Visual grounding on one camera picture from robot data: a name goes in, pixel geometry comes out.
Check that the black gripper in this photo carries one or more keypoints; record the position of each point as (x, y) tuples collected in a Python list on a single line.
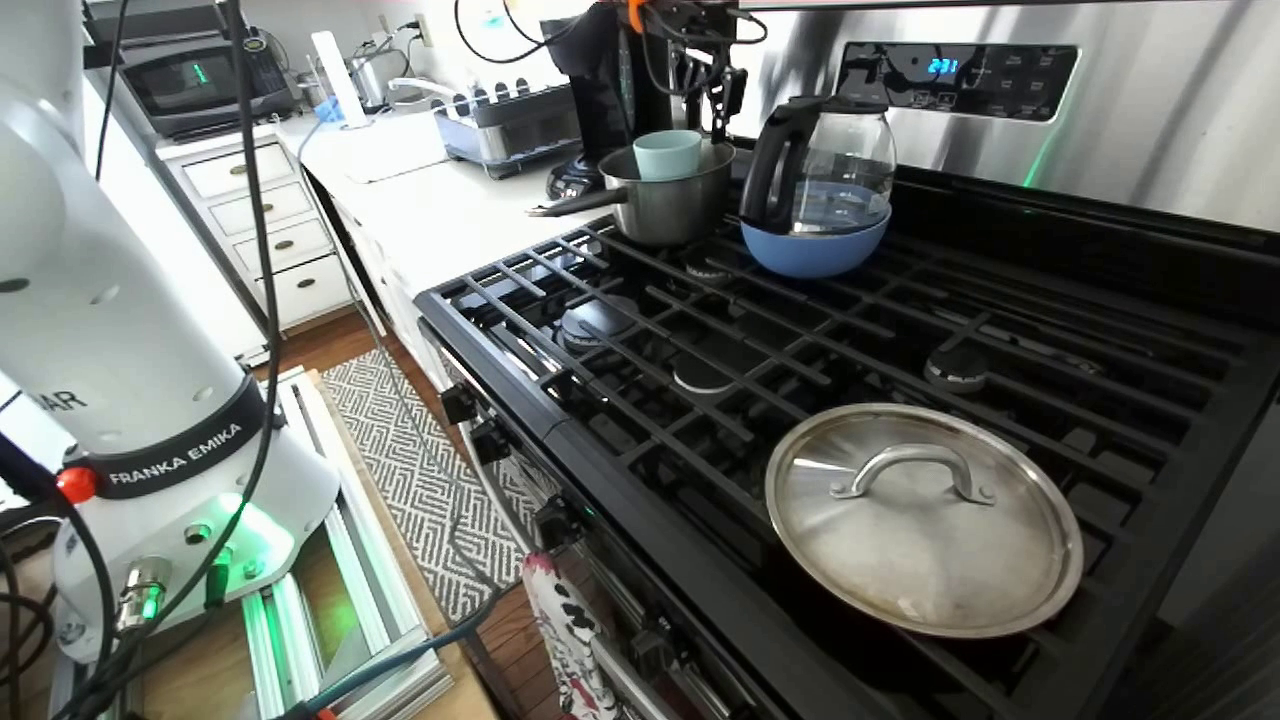
[(701, 24)]

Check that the black gas stove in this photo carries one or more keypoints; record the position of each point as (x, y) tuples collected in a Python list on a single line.
[(854, 334)]

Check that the black stove knob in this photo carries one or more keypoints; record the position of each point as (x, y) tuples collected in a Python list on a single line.
[(653, 647), (463, 402), (556, 523), (492, 442)]

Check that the teal cup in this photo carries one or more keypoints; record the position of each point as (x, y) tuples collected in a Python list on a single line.
[(666, 154)]

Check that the black coffee maker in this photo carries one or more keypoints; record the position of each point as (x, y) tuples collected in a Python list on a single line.
[(600, 95)]

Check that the small steel saucepan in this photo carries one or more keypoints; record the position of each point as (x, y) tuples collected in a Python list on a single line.
[(666, 210)]

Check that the blue bowl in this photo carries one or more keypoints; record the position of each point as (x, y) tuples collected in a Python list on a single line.
[(815, 253)]

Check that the silver toaster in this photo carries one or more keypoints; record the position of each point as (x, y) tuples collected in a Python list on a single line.
[(512, 127)]

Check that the steel faucet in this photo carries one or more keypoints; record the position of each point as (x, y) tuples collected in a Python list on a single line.
[(422, 85)]

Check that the white tall dispenser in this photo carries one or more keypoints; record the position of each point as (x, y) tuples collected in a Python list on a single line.
[(338, 79)]

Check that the white drawer cabinet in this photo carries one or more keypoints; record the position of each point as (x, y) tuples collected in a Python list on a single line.
[(302, 242)]

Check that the grey patterned rug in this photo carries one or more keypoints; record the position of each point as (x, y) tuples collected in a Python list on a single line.
[(413, 467)]

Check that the steel pan lid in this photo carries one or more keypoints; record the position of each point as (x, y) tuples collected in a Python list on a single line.
[(922, 547)]

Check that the black microwave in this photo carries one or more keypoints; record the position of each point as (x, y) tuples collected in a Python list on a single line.
[(185, 80)]

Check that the patterned dish towel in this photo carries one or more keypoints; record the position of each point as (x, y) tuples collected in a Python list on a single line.
[(572, 643)]

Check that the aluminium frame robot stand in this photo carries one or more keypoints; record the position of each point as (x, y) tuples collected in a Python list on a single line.
[(353, 584)]

